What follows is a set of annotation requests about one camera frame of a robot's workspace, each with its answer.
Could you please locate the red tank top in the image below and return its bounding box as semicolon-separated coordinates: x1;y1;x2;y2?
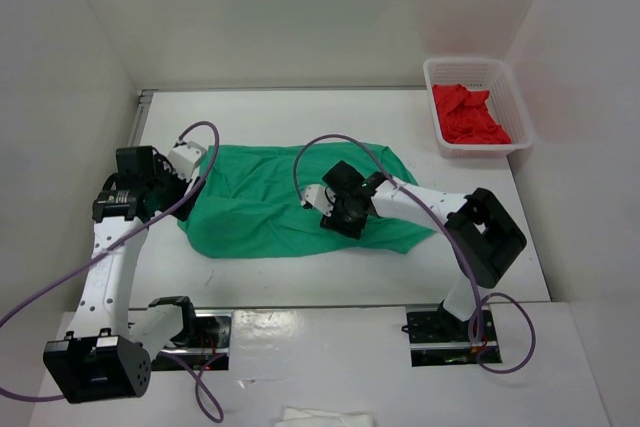
432;84;512;145

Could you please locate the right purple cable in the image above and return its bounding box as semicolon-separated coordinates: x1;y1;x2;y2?
292;134;536;374

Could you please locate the white plastic basket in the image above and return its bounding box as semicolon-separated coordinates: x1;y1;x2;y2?
423;57;533;158

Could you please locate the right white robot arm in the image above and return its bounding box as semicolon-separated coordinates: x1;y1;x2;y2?
302;161;527;340

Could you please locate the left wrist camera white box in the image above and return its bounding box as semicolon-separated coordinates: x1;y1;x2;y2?
166;141;207;180

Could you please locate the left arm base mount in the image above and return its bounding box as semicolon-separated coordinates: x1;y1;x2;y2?
128;304;232;372

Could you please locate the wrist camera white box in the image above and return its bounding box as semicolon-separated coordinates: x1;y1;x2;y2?
302;184;336;217
166;141;207;180

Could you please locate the green tank top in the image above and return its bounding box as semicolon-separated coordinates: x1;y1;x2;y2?
179;142;434;259

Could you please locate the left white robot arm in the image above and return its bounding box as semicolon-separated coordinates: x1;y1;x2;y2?
43;141;205;404

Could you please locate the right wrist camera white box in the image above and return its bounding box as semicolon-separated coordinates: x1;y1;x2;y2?
302;184;336;217

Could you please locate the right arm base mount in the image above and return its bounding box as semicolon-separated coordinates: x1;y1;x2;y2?
401;306;502;367

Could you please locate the white crumpled cloth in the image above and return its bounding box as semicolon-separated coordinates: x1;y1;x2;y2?
275;407;375;427

